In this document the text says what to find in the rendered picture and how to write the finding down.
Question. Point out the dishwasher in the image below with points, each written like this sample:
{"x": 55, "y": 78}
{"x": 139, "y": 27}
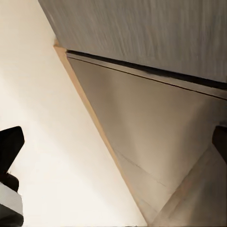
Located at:
{"x": 184, "y": 36}

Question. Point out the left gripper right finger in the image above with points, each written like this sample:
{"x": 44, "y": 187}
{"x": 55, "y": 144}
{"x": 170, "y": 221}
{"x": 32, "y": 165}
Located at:
{"x": 219, "y": 140}

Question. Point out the cabinet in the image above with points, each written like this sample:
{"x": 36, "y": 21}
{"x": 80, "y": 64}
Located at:
{"x": 160, "y": 126}

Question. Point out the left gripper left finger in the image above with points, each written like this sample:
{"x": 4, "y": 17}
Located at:
{"x": 11, "y": 142}

